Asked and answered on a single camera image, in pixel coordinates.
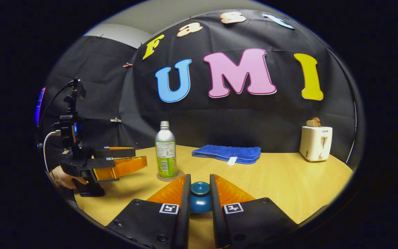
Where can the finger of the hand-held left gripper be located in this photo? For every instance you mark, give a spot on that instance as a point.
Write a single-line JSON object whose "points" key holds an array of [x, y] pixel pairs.
{"points": [[116, 167], [116, 153]]}

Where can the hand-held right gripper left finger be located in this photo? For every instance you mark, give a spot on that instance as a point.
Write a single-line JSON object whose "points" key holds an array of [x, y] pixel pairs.
{"points": [[184, 221]]}

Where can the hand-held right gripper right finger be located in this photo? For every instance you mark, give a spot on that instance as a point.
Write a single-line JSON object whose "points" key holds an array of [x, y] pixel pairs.
{"points": [[216, 221]]}

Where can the round brown coaster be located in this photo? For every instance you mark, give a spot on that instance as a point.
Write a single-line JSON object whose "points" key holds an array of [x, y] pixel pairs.
{"points": [[178, 176]]}

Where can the silver water bottle green label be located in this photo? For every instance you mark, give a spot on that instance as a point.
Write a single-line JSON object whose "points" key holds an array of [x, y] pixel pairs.
{"points": [[166, 152]]}

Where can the metal clip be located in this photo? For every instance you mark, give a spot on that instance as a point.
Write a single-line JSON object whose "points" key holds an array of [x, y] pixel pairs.
{"points": [[116, 120]]}

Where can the blue folded towel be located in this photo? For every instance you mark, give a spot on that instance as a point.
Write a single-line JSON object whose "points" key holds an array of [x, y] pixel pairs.
{"points": [[225, 153]]}

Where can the black backdrop cloth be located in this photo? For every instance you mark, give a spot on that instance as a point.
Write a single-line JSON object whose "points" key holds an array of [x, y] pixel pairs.
{"points": [[226, 117]]}

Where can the white toaster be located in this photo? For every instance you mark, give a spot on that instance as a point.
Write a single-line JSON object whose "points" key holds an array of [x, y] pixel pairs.
{"points": [[315, 143]]}

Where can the toast slices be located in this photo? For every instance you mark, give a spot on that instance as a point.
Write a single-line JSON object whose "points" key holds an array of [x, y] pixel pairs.
{"points": [[313, 122]]}

